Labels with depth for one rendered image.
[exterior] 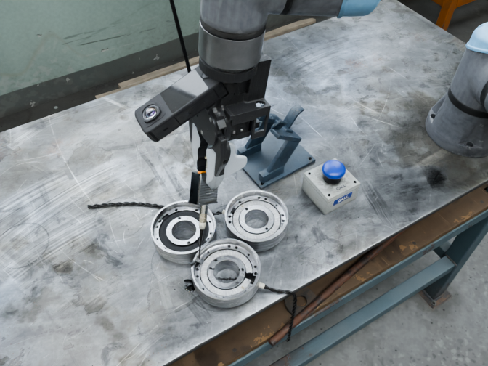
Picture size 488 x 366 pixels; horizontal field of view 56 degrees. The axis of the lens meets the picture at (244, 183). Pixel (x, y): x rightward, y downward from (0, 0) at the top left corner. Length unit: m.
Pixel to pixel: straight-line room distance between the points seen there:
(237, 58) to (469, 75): 0.50
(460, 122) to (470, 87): 0.08
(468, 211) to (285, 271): 0.62
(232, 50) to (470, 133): 0.57
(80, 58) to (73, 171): 1.49
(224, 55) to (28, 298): 0.48
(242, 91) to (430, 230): 0.70
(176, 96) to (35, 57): 1.78
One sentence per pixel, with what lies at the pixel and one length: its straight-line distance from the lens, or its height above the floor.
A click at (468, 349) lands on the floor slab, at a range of 1.70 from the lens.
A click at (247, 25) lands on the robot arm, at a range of 0.51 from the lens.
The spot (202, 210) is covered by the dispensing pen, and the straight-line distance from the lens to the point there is 0.69.
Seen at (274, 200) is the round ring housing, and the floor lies 0.83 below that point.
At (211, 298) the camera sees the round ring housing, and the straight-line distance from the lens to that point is 0.68.
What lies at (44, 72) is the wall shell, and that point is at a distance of 2.37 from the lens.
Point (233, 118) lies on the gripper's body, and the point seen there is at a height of 1.06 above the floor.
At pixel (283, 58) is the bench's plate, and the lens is 1.14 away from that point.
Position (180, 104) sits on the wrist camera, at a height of 1.09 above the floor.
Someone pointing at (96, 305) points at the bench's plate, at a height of 0.80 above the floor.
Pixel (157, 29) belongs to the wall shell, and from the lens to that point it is 2.44.
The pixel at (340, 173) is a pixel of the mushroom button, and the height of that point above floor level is 0.87.
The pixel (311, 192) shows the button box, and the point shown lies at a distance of 0.82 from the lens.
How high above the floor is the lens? 1.45
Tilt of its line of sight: 50 degrees down
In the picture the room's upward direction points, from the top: straight up
